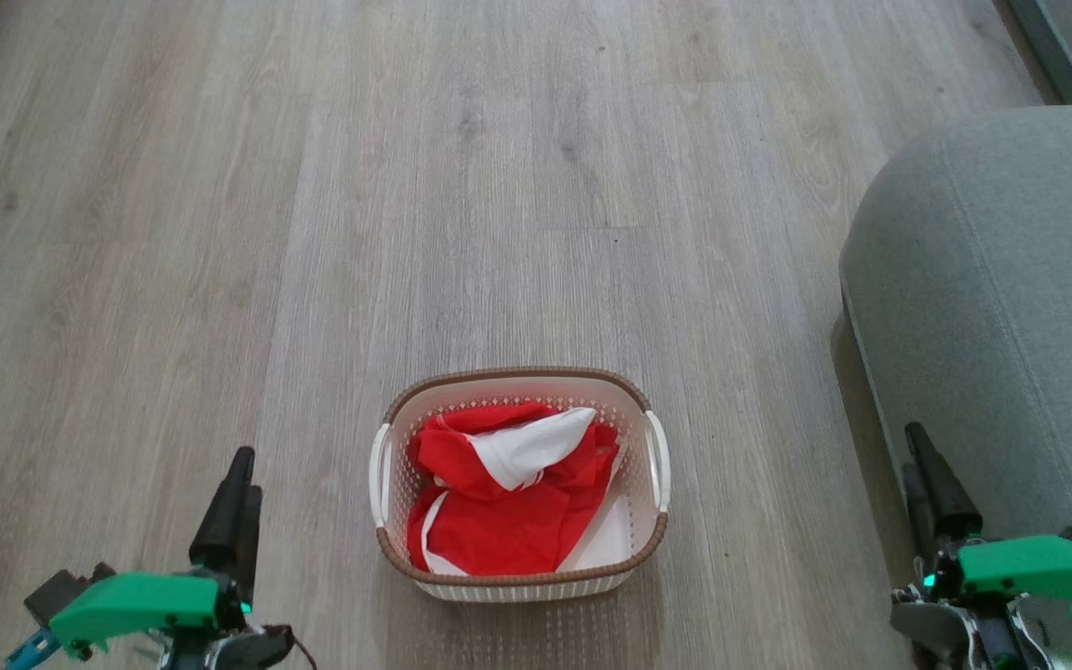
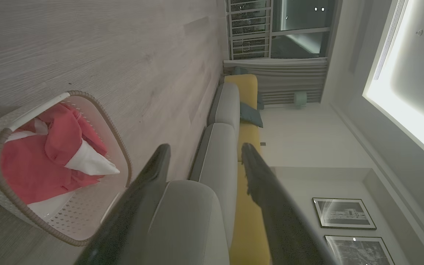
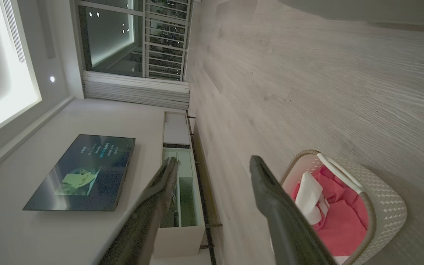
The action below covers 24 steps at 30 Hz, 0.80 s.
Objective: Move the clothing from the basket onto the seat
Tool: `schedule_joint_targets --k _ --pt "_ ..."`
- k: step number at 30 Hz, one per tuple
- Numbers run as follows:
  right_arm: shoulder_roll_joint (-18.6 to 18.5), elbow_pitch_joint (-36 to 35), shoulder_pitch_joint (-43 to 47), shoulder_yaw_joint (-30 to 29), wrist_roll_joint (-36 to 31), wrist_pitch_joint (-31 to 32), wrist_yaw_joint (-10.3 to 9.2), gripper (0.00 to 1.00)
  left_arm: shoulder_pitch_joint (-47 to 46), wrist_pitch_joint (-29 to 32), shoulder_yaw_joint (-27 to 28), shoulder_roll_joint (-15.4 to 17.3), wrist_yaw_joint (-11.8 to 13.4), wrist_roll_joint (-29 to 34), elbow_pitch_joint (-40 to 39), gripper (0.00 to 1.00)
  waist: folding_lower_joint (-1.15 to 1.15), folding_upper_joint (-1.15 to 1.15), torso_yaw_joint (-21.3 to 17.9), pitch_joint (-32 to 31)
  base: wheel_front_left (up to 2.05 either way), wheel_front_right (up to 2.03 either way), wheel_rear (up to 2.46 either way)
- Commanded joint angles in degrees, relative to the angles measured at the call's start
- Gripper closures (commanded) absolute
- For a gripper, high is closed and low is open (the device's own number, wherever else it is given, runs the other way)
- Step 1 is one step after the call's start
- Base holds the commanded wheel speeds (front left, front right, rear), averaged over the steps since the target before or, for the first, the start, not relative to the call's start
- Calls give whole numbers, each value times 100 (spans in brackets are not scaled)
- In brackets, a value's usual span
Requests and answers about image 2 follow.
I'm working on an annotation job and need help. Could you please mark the large teal throw pillow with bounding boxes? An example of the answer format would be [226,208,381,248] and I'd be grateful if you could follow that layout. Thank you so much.
[240,102,264,128]

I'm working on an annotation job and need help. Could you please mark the grey pleated curtain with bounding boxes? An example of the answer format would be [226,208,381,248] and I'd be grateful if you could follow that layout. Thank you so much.
[223,57,328,105]

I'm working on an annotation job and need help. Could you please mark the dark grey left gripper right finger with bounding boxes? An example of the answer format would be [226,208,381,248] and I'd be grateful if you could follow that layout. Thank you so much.
[241,143,339,265]

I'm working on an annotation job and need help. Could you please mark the glass window with frame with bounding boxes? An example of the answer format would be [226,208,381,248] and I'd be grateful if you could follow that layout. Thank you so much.
[271,0,336,59]

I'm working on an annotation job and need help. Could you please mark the black framed wall picture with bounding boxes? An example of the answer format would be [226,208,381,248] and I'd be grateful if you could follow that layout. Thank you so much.
[324,236,396,265]
[312,198,377,230]

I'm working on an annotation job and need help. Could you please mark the red and white clothes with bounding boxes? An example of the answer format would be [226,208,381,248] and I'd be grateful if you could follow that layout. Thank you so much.
[0,103,120,205]

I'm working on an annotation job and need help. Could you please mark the ceiling air vent grille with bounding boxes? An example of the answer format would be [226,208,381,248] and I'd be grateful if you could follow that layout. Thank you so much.
[373,0,407,81]

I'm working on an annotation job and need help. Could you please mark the white balcony railing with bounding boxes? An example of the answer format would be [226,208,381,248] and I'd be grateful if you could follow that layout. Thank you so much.
[227,0,273,60]

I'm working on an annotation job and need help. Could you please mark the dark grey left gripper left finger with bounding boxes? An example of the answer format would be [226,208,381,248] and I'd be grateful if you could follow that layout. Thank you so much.
[74,144,171,265]

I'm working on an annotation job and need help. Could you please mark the cream perforated laundry basket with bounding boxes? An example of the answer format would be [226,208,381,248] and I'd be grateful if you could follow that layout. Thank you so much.
[0,90,132,247]

